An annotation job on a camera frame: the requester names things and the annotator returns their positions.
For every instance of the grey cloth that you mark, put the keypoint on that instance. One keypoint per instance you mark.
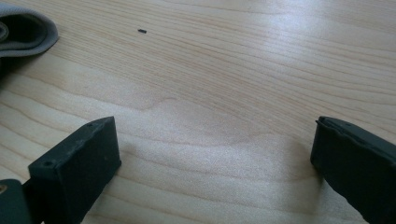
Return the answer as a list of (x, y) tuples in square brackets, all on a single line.
[(28, 34)]

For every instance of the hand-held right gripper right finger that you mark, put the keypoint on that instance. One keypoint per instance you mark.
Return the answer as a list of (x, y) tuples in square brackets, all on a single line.
[(358, 168)]

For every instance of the small black speck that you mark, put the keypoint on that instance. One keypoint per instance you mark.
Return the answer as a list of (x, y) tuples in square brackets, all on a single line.
[(142, 31)]

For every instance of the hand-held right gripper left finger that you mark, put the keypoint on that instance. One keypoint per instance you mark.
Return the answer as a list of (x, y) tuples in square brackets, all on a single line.
[(74, 174)]

